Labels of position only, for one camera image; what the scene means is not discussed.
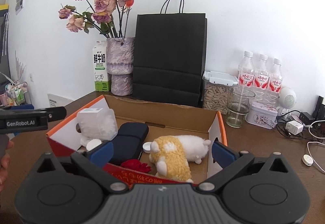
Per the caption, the dark navy glasses case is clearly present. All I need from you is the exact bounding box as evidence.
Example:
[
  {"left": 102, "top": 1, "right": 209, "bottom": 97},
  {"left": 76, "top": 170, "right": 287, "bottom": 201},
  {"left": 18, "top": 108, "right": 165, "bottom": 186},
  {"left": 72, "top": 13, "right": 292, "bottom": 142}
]
[{"left": 110, "top": 122, "right": 149, "bottom": 166}]

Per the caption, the clear plastic cotton swab box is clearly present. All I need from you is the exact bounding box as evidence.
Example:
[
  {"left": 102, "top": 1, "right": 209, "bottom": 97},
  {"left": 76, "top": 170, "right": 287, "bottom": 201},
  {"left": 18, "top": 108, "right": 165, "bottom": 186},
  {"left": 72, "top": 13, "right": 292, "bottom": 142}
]
[{"left": 77, "top": 108, "right": 118, "bottom": 141}]

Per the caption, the red fabric flower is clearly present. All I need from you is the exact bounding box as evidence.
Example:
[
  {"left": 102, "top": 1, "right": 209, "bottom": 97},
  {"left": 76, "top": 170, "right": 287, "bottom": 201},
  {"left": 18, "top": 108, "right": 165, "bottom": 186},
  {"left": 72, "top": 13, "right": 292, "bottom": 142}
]
[{"left": 120, "top": 159, "right": 151, "bottom": 173}]

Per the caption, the small white round lid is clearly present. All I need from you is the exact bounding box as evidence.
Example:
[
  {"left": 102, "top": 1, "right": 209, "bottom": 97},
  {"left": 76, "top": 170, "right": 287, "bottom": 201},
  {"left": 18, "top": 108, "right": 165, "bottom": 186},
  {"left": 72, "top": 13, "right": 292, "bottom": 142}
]
[{"left": 142, "top": 142, "right": 152, "bottom": 153}]

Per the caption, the yellow white plush toy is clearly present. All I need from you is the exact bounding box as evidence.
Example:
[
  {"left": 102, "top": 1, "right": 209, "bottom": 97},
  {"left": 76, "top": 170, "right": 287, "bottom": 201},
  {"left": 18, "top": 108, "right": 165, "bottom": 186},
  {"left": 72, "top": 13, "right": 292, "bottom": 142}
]
[{"left": 149, "top": 135, "right": 211, "bottom": 183}]

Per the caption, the person's left hand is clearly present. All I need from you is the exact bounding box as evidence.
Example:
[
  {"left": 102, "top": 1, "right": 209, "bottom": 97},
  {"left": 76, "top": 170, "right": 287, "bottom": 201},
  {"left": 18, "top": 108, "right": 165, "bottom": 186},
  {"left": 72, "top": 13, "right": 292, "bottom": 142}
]
[{"left": 0, "top": 153, "right": 11, "bottom": 191}]

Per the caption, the orange red cardboard box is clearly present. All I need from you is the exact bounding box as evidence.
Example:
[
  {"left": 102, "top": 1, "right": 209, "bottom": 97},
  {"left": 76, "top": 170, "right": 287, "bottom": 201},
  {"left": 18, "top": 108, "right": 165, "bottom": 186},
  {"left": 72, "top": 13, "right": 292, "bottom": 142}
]
[{"left": 47, "top": 95, "right": 228, "bottom": 186}]

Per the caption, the white floral tin box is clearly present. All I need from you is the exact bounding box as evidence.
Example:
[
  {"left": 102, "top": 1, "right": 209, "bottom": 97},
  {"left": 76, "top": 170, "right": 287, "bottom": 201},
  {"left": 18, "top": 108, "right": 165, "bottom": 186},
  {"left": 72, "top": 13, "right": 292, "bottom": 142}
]
[{"left": 246, "top": 102, "right": 278, "bottom": 129}]

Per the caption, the empty clear glass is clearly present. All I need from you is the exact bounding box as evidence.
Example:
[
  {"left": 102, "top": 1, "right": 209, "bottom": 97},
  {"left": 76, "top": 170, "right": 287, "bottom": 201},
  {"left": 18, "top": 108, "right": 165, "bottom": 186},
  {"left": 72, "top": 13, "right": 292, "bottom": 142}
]
[{"left": 226, "top": 85, "right": 256, "bottom": 128}]

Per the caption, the clear seed storage container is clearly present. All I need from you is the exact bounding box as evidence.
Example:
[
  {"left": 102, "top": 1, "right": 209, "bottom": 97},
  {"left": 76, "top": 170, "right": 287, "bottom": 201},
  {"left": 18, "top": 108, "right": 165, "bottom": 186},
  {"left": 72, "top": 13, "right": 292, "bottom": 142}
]
[{"left": 203, "top": 71, "right": 238, "bottom": 114}]

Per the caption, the white green milk carton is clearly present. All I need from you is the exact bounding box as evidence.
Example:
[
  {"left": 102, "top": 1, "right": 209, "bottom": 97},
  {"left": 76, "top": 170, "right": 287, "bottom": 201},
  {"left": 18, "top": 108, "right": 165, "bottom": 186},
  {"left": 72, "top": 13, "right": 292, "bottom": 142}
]
[{"left": 93, "top": 41, "right": 111, "bottom": 92}]

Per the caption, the white power adapter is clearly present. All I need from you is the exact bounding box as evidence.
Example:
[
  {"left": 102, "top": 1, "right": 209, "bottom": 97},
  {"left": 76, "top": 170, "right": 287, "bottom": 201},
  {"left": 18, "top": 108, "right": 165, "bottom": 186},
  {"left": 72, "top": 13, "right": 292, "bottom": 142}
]
[{"left": 285, "top": 121, "right": 304, "bottom": 135}]

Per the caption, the white round speaker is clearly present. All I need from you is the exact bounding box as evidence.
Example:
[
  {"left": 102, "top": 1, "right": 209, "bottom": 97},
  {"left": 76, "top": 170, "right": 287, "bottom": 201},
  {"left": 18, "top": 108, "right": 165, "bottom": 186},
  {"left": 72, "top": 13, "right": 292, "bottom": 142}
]
[{"left": 278, "top": 87, "right": 297, "bottom": 115}]

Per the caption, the middle water bottle red label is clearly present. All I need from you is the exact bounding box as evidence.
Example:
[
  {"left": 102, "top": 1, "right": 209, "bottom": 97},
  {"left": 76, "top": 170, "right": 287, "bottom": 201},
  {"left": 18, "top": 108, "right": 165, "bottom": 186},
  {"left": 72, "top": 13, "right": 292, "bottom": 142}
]
[{"left": 253, "top": 54, "right": 269, "bottom": 102}]

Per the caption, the water bottle red label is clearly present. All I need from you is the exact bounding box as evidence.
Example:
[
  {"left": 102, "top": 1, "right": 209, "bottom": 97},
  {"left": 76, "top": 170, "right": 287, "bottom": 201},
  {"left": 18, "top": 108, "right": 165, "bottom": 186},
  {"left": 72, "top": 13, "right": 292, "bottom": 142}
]
[
  {"left": 253, "top": 54, "right": 269, "bottom": 102},
  {"left": 268, "top": 58, "right": 283, "bottom": 103},
  {"left": 238, "top": 51, "right": 255, "bottom": 89}
]

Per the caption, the left water bottle red label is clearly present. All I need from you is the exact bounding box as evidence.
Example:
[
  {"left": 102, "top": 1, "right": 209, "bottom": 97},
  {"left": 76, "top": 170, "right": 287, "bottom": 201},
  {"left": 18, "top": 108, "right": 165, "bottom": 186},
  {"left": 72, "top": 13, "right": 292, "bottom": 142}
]
[{"left": 238, "top": 51, "right": 255, "bottom": 89}]

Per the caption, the right water bottle red label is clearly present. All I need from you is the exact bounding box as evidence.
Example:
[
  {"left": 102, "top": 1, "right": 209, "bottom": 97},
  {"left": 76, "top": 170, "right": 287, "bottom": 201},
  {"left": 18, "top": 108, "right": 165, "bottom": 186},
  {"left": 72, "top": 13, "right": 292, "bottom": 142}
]
[{"left": 268, "top": 58, "right": 283, "bottom": 103}]

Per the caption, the black upright device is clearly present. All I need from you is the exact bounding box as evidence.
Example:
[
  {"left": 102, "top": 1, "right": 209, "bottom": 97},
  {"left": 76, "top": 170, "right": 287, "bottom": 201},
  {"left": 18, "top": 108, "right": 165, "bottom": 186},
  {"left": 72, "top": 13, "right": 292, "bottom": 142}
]
[{"left": 312, "top": 96, "right": 324, "bottom": 121}]

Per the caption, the purple textured vase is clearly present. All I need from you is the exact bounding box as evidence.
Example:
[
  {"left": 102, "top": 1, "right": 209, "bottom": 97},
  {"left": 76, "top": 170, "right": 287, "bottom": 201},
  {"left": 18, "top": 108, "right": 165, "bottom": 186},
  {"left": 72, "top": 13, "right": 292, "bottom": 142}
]
[{"left": 106, "top": 37, "right": 135, "bottom": 96}]

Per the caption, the black paper shopping bag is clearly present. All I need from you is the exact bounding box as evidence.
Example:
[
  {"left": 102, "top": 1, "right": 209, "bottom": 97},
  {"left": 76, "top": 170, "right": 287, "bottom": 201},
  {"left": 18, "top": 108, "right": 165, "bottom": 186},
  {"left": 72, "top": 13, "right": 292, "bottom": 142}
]
[{"left": 132, "top": 0, "right": 207, "bottom": 108}]

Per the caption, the dried pink rose bouquet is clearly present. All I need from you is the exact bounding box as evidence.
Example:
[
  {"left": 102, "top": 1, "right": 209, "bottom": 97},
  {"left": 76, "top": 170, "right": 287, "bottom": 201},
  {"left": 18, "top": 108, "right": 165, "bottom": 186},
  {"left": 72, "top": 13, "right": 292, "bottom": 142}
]
[{"left": 58, "top": 0, "right": 134, "bottom": 38}]

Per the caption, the white leaflet against wall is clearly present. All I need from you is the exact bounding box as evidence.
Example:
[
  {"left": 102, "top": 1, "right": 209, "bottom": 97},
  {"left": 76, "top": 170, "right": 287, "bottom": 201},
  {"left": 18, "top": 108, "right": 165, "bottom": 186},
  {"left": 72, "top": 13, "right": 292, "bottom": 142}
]
[{"left": 47, "top": 94, "right": 73, "bottom": 107}]

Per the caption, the white cable with round switch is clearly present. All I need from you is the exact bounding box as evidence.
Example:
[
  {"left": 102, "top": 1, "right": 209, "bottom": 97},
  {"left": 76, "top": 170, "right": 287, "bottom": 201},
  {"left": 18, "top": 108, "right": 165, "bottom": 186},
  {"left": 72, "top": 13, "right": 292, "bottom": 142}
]
[{"left": 301, "top": 140, "right": 325, "bottom": 173}]

